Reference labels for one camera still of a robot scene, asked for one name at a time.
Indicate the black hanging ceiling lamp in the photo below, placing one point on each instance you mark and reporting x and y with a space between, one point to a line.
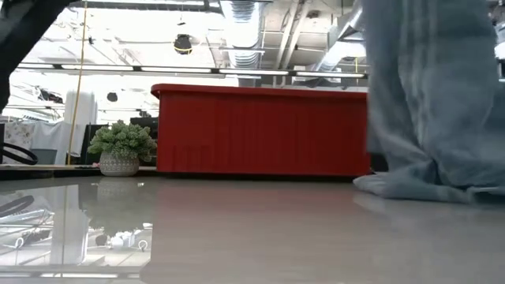
183 44

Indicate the small potted green plant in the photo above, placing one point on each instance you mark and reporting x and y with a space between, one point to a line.
120 146

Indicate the blue white striped shirt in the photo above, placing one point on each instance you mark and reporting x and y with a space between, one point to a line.
434 118

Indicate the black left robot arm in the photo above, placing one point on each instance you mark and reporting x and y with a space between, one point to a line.
19 35

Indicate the smooth silver ventilation duct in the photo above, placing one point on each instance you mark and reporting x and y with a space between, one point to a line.
339 51

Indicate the ribbed silver ventilation duct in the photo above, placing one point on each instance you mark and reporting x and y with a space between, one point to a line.
242 55

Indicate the red plastic laundry bin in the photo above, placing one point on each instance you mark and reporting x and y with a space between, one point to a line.
260 134

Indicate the long ceiling light strip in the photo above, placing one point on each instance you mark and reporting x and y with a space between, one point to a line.
177 69

